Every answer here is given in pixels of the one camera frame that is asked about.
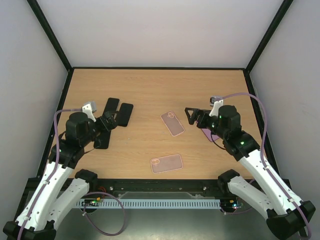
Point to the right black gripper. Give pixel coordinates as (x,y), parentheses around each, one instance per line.
(200,117)

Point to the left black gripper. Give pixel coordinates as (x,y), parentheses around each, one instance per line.
(112,124)

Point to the black phone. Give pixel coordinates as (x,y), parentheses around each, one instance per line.
(123,115)
(111,106)

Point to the pink phone case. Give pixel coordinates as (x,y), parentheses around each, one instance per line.
(172,123)
(166,163)

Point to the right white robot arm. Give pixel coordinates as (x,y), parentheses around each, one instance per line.
(284,211)

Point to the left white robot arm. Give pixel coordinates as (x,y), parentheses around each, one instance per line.
(47,207)

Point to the black phone case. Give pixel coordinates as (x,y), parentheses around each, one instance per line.
(103,140)

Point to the purple phone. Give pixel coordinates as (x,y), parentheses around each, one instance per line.
(211,137)

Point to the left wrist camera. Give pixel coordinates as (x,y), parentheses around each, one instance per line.
(89,108)

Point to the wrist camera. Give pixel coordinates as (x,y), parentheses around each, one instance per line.
(215,102)
(89,108)

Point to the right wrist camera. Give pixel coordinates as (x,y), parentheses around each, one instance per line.
(215,102)

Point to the black aluminium frame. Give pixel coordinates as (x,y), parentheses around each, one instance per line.
(160,33)

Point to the white slotted cable duct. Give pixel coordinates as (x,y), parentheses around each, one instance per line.
(156,204)

